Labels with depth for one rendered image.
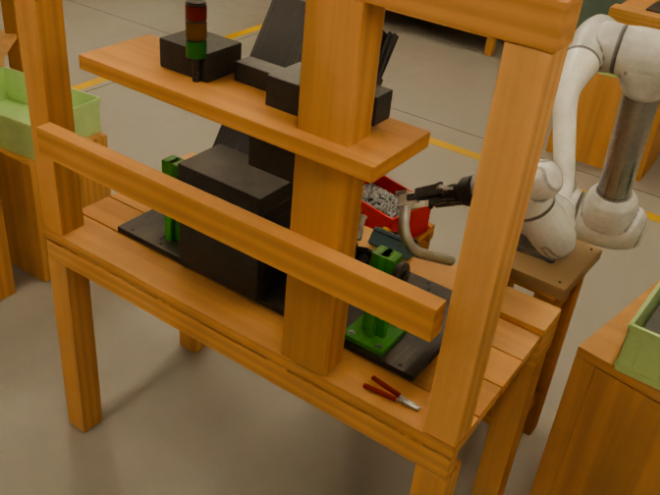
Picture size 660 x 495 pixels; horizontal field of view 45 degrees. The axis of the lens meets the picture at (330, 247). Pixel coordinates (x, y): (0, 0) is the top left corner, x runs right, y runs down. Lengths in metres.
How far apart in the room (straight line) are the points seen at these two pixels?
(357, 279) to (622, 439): 1.16
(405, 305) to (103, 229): 1.24
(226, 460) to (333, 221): 1.46
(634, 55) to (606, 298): 2.21
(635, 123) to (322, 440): 1.64
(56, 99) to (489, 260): 1.38
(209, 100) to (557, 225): 0.87
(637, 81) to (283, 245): 1.05
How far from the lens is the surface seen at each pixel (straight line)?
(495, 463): 2.80
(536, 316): 2.41
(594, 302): 4.22
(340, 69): 1.66
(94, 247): 2.56
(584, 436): 2.70
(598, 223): 2.59
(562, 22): 1.43
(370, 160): 1.66
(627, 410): 2.56
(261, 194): 2.11
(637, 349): 2.42
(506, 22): 1.47
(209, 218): 2.00
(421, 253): 2.14
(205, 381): 3.35
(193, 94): 1.92
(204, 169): 2.23
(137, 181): 2.15
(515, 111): 1.50
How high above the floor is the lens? 2.27
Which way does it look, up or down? 33 degrees down
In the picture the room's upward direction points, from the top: 6 degrees clockwise
